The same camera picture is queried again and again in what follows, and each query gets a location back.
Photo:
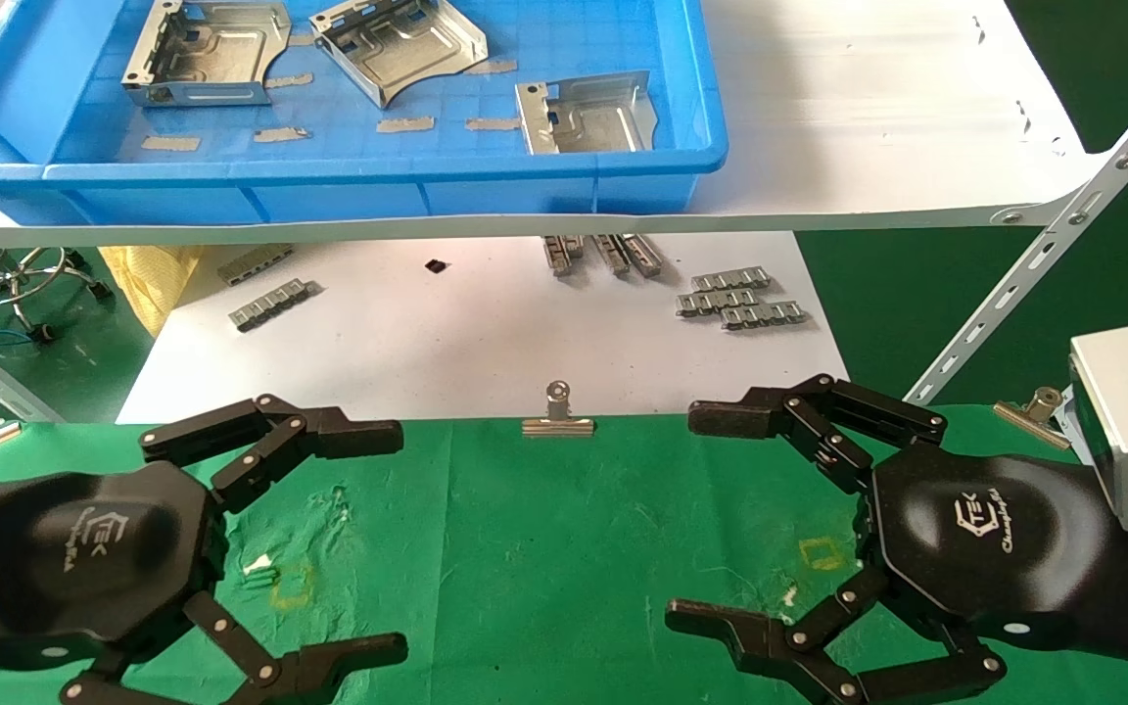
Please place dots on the white paper sheet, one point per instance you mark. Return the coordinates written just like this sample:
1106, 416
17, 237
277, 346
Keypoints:
486, 343

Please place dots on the chrome stool base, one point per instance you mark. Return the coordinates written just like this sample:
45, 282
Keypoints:
11, 279

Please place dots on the silver binder clip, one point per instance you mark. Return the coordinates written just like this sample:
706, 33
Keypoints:
558, 423
1034, 416
6, 429

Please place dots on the beige tape strip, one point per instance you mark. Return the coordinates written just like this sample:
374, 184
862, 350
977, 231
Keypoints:
298, 40

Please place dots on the blue plastic tray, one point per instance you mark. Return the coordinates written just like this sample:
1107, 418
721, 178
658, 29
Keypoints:
25, 88

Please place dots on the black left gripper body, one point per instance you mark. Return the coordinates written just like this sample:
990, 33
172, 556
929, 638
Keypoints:
65, 558

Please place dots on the white paper scrap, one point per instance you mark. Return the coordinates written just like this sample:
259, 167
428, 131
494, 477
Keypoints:
258, 568

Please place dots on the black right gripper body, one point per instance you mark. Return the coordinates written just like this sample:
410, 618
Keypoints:
1005, 548

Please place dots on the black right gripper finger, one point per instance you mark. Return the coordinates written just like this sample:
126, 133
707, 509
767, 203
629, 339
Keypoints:
819, 651
819, 416

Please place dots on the grey metal frame strut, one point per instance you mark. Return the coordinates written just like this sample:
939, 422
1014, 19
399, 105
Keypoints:
30, 403

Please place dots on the green table cloth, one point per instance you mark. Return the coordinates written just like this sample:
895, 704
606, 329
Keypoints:
544, 568

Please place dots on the white shelf board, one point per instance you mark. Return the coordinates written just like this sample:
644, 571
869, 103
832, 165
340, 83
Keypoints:
868, 117

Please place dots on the sheet metal bracket part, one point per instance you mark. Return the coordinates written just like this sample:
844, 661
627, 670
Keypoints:
593, 122
398, 49
211, 54

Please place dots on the yellow cloth bag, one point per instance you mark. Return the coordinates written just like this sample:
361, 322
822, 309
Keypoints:
148, 279

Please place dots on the white slotted metal strut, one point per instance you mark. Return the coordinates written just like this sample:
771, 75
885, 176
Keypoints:
1044, 255

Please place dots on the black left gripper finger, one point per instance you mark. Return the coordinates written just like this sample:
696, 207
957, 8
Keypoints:
270, 676
280, 436

